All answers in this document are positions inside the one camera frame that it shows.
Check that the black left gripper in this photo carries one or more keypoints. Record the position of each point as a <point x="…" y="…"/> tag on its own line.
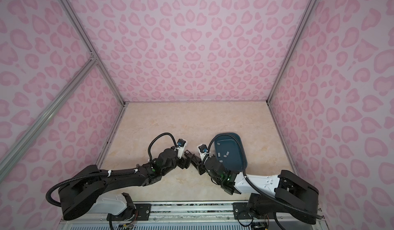
<point x="185" y="162"/>

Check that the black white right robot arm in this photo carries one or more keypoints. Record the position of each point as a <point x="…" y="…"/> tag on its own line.
<point x="283" y="193"/>

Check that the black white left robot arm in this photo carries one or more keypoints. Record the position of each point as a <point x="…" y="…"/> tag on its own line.
<point x="77" y="196"/>

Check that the black long stapler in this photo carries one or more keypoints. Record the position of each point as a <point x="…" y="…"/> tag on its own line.
<point x="194" y="160"/>

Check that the aluminium diagonal frame bar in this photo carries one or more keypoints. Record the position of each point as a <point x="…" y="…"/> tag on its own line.
<point x="21" y="146"/>

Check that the aluminium corner frame post right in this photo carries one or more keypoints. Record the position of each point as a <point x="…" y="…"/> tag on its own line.
<point x="304" y="20"/>

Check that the teal plastic tray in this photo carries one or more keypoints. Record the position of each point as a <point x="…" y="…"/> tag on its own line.
<point x="229" y="150"/>

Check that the aluminium corner frame post left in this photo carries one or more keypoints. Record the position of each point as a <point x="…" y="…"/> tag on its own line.
<point x="81" y="31"/>

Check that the aluminium corner frame post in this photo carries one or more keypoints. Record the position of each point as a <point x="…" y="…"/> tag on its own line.
<point x="304" y="20"/>
<point x="81" y="31"/>

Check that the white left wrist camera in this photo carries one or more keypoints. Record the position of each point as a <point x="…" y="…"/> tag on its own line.
<point x="180" y="147"/>

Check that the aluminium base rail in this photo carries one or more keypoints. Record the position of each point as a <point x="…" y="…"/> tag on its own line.
<point x="192" y="215"/>

